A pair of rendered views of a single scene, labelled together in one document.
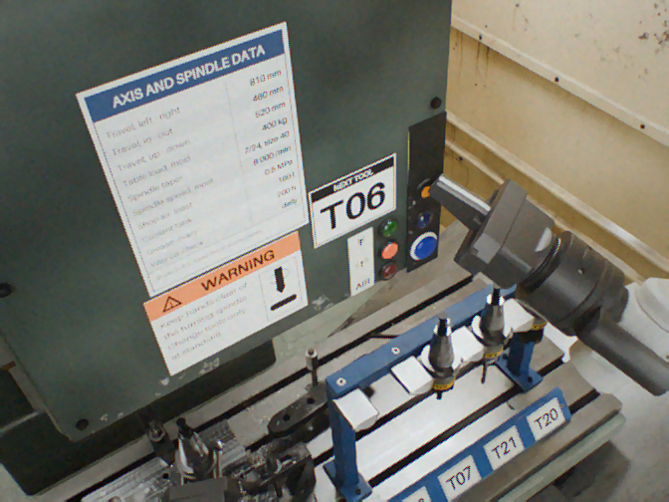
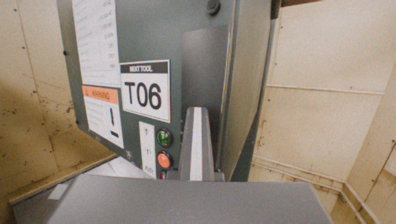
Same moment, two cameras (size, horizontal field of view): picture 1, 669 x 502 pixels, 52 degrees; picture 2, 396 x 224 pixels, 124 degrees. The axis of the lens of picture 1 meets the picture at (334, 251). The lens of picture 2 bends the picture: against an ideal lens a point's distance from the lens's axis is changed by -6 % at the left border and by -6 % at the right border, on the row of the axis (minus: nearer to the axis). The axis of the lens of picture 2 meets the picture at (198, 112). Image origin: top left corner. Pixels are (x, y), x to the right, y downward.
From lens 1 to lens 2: 0.68 m
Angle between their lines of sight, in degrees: 58
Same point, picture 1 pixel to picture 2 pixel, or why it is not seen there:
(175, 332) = (88, 108)
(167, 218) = (83, 47)
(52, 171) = (68, 12)
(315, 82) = not seen: outside the picture
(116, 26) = not seen: outside the picture
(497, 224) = (123, 205)
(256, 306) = (106, 124)
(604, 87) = not seen: outside the picture
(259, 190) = (102, 48)
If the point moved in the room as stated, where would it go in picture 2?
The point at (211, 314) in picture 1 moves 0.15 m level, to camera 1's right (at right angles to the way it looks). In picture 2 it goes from (95, 111) to (66, 141)
